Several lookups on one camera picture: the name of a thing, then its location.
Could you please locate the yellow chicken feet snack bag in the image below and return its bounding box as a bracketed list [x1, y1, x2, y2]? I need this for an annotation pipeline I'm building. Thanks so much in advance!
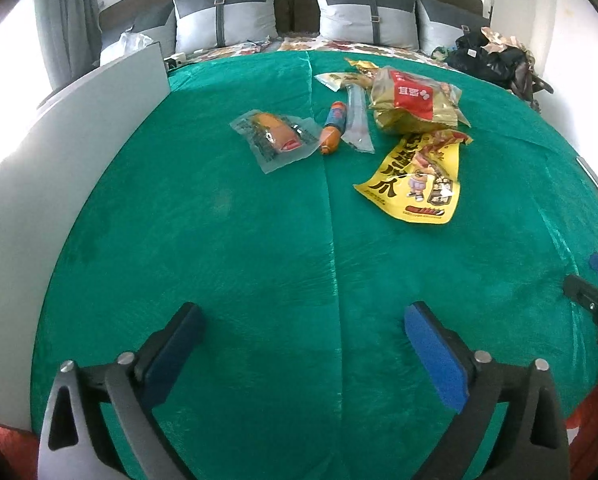
[354, 129, 472, 224]

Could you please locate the large gold red snack bag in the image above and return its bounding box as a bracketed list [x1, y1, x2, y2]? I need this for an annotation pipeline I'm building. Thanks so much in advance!
[371, 66, 470, 136]

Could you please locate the clear vacuum sausage pack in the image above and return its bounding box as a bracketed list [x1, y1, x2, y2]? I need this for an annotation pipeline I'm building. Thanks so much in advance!
[229, 110, 321, 174]

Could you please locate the clear long snack tube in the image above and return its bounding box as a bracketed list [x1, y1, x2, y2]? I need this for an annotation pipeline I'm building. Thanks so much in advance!
[342, 84, 375, 154]

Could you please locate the orange sausage stick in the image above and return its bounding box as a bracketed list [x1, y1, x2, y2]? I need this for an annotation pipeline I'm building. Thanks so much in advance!
[320, 101, 347, 155]

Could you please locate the white green rice cracker pack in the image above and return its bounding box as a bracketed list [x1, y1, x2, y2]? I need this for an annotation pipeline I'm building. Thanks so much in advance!
[315, 73, 373, 92]

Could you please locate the small yellow snack packet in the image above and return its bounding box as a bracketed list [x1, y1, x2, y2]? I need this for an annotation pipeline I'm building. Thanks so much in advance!
[346, 58, 379, 75]

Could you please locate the green velvet cloth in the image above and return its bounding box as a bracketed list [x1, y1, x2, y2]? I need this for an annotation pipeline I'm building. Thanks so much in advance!
[31, 52, 598, 479]

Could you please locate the white foam box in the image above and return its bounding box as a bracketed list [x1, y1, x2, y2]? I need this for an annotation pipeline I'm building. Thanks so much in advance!
[0, 44, 170, 430]

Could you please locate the grey pillow far right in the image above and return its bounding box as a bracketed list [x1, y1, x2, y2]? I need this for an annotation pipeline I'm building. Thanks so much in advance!
[416, 0, 490, 55]

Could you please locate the grey pillow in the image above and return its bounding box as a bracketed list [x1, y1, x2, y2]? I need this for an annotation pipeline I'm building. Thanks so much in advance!
[416, 0, 490, 55]
[101, 1, 177, 58]
[173, 0, 278, 54]
[317, 0, 419, 50]

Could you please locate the white plastic bag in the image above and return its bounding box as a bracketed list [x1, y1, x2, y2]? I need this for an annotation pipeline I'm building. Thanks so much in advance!
[100, 32, 154, 66]

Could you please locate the grey pillow far left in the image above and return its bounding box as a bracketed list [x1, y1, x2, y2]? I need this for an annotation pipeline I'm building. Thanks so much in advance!
[101, 1, 177, 58]

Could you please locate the grey pillow centre right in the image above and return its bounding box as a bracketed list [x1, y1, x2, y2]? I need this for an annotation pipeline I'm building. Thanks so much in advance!
[317, 0, 419, 50]

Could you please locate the floral bed sheet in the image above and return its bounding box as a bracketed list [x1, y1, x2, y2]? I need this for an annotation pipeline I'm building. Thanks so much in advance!
[168, 36, 449, 68]

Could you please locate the grey curtain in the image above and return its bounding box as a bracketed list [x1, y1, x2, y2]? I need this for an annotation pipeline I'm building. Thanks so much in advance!
[34, 0, 102, 91]

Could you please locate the grey pillow centre left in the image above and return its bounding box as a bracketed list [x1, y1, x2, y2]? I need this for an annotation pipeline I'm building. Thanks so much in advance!
[173, 0, 278, 54]

